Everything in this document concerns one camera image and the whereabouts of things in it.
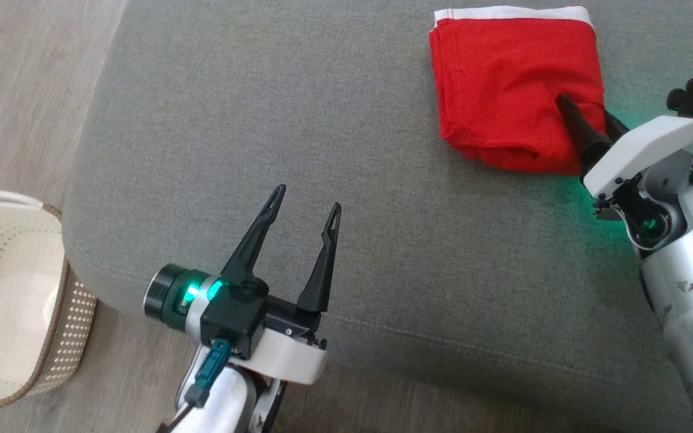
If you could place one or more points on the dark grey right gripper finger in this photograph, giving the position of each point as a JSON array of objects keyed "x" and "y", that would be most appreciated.
[
  {"x": 587, "y": 141},
  {"x": 616, "y": 127}
]

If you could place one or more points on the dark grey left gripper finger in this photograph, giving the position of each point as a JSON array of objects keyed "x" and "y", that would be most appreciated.
[
  {"x": 253, "y": 246},
  {"x": 322, "y": 270}
]

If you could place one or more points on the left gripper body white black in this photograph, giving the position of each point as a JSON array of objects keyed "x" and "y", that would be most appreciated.
[{"x": 280, "y": 355}]

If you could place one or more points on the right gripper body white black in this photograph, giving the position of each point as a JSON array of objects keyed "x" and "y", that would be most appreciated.
[{"x": 641, "y": 150}]

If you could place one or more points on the red Bulls jersey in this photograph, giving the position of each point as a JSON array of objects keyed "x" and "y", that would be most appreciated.
[{"x": 503, "y": 78}]

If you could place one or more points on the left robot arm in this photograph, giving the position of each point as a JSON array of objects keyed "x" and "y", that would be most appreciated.
[{"x": 226, "y": 403}]

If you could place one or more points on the grey sofa seat cushion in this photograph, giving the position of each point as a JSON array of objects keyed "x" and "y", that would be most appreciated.
[{"x": 352, "y": 150}]

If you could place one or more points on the cream perforated laundry basket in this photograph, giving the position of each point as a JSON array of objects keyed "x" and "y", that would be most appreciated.
[{"x": 15, "y": 288}]

